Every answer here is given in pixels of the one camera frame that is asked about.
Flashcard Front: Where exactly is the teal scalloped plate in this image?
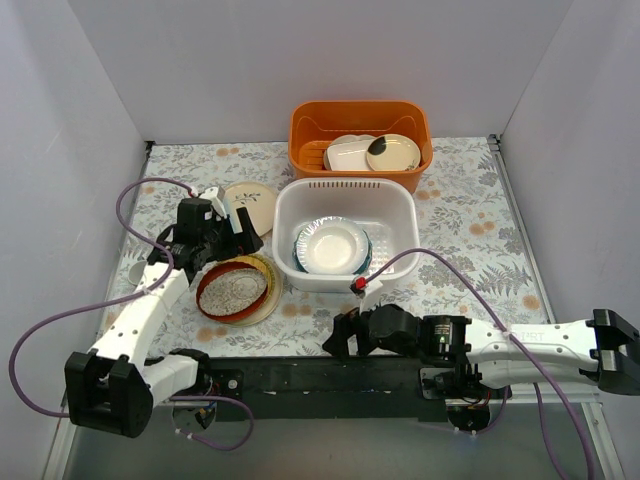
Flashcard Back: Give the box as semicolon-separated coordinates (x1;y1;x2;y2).
292;232;373;275

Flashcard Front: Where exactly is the white plastic bin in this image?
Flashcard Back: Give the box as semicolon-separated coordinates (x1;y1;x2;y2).
272;178;419;293

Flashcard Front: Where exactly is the white deep plate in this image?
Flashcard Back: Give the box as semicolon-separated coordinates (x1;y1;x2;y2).
292;216;373;275

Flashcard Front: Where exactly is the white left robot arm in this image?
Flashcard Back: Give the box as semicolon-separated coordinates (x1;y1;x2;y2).
64;198;263;438

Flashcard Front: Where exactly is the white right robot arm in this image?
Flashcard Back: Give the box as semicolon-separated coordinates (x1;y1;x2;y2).
322;304;639;398

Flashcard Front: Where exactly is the white round plate in bin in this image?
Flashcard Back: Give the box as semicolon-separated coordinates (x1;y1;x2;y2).
323;134;374;170

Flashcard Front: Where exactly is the orange plastic bin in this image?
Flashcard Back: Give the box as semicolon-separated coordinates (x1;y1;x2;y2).
288;100;433;193

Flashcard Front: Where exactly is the red round plate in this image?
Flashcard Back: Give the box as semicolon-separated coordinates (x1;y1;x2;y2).
196;261;266;321

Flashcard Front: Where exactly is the gold rimmed plate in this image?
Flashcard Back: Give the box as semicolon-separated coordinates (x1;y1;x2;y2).
239;254;283;319

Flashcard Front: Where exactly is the floral table mat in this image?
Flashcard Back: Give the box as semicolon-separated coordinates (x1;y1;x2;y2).
132;137;551;357

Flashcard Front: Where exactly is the speckled round plate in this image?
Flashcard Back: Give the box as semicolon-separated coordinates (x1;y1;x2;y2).
199;268;267;317

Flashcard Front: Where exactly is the cream leaf pattern plate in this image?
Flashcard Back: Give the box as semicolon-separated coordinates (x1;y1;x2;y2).
224;181;277;237

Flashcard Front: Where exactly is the cream large plate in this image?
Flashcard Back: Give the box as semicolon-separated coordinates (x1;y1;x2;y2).
217;254;284;327

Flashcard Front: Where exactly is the white printed mug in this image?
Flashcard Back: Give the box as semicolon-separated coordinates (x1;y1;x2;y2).
127;261;147;286

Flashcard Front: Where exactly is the white rectangular dish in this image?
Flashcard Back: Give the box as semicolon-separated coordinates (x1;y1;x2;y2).
326;139;372;172

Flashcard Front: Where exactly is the cream plate black spot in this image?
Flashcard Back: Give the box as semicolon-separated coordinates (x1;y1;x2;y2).
366;134;421;171

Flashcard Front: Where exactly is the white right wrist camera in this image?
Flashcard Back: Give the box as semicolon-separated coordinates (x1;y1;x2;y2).
350;277;384;313

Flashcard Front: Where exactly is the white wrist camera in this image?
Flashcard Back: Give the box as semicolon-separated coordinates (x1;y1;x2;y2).
200;186;228;218
350;277;384;313

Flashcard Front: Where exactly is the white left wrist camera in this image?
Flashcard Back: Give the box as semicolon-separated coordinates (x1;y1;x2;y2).
200;186;228;218

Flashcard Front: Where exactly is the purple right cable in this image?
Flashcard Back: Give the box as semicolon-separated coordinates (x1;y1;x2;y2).
364;247;596;480

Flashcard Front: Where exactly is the purple cable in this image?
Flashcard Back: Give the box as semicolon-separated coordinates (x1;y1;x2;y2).
364;247;596;480
7;177;255;452

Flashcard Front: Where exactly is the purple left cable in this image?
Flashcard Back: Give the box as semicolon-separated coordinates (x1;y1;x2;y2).
7;177;255;452

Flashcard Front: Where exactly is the aluminium frame rail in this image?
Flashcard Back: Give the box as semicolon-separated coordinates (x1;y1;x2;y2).
40;363;176;480

